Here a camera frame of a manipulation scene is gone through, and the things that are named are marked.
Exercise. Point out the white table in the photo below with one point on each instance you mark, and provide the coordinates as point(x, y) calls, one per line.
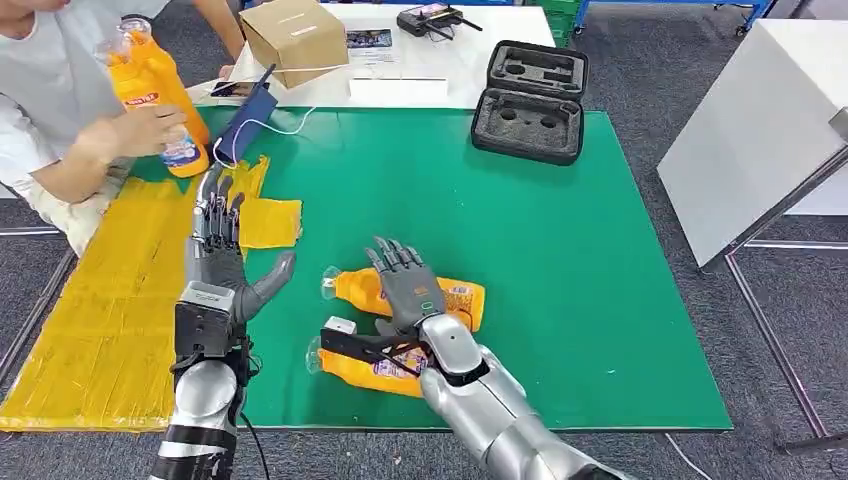
point(457, 60)

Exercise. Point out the yellow plastic sheet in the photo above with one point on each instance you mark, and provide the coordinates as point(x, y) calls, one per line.
point(119, 318)

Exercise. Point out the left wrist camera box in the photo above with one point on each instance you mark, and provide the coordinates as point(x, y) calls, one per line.
point(205, 324)

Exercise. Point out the blue metal frame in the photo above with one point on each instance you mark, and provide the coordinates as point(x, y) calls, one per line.
point(696, 5)

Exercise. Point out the green table mat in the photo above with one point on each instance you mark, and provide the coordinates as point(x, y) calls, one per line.
point(411, 199)

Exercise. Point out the grey metal floor rail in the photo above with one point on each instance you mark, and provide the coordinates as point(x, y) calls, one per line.
point(33, 311)

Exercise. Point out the black smartphone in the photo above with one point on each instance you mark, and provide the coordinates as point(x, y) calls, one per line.
point(232, 89)

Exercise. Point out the person's right hand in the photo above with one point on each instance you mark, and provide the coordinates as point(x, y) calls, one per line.
point(142, 132)

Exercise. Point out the black foam-lined case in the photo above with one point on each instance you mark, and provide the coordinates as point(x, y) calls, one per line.
point(530, 106)

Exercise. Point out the person's left hand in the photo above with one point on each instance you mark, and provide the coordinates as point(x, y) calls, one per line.
point(227, 70)

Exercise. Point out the brown cardboard box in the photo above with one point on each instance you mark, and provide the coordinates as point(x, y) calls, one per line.
point(295, 40)

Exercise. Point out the large white tabletop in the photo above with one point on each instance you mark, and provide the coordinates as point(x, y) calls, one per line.
point(755, 132)

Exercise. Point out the green plastic crate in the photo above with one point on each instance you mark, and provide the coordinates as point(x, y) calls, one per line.
point(560, 16)

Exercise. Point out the black remote controller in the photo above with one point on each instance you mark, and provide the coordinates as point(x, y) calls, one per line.
point(430, 20)

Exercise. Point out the blue pouch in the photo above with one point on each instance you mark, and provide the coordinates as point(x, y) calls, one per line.
point(245, 129)

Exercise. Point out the metal table frame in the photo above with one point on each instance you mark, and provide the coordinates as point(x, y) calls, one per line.
point(775, 344)

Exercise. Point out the flat white box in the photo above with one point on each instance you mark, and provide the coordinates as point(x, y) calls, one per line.
point(397, 91)

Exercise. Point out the person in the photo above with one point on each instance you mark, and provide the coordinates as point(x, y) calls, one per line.
point(46, 79)

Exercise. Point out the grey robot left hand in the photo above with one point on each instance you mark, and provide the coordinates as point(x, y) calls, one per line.
point(218, 272)

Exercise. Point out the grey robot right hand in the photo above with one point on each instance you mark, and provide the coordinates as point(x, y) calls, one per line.
point(411, 291)

